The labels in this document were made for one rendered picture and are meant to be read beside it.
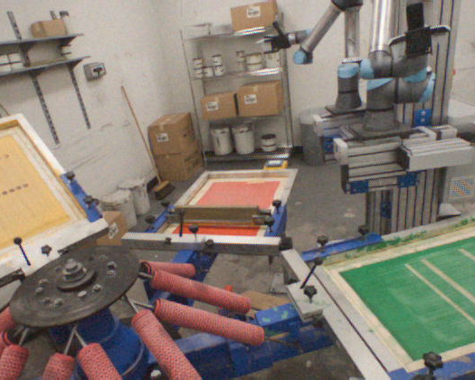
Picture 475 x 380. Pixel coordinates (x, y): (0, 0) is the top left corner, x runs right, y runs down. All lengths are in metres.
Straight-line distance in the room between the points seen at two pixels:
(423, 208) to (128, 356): 1.76
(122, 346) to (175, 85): 4.93
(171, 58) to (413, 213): 4.22
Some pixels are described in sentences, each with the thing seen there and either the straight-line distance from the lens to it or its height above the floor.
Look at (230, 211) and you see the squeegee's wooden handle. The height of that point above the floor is 1.04.
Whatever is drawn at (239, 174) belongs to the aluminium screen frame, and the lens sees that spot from 2.19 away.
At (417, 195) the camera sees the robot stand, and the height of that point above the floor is 0.81.
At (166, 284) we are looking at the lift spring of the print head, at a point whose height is 1.20.
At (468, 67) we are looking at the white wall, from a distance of 5.24.
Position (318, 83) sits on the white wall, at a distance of 5.13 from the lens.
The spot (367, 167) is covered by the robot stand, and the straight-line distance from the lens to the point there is 1.83.
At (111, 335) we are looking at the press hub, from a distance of 0.98.
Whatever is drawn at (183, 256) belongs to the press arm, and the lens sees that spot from 1.38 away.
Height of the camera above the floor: 1.77
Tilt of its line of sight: 26 degrees down
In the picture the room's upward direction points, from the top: 10 degrees counter-clockwise
